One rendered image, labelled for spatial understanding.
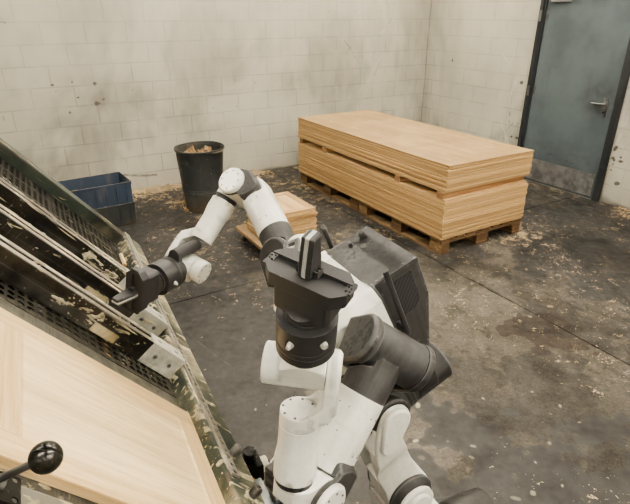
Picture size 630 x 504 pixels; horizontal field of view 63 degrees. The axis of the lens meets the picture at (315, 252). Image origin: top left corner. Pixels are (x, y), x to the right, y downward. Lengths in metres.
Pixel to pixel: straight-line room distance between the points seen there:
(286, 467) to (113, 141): 5.53
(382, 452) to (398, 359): 0.49
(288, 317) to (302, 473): 0.30
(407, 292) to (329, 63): 6.11
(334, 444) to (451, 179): 3.53
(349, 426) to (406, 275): 0.34
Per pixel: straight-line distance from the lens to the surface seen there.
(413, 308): 1.16
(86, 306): 1.48
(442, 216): 4.38
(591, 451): 2.92
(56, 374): 1.19
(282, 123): 6.85
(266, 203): 1.37
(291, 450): 0.86
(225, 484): 1.31
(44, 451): 0.71
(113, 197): 5.25
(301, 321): 0.68
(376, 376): 0.94
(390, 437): 1.38
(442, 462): 2.64
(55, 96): 6.05
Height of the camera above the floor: 1.89
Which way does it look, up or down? 25 degrees down
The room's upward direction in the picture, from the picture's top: straight up
